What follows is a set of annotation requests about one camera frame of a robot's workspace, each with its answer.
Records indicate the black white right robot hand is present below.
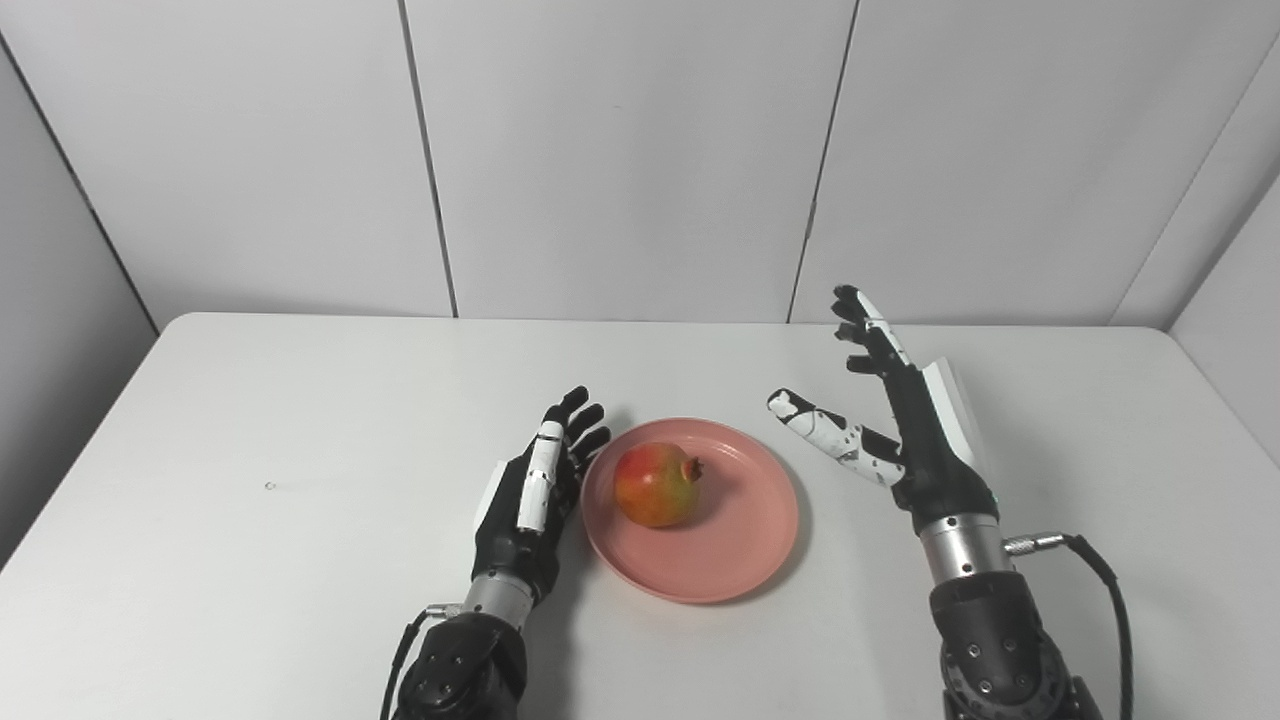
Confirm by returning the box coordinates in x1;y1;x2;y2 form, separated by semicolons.
766;285;1001;536

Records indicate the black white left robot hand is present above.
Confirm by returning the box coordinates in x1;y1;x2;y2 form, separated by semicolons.
472;386;612;606

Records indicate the red yellow pomegranate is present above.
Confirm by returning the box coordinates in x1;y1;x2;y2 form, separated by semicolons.
614;442;704;529

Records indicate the pink round plate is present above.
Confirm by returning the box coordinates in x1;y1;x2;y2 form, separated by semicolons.
580;417;800;605

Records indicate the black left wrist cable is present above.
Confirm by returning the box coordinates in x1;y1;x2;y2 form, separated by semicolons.
379;603;466;720

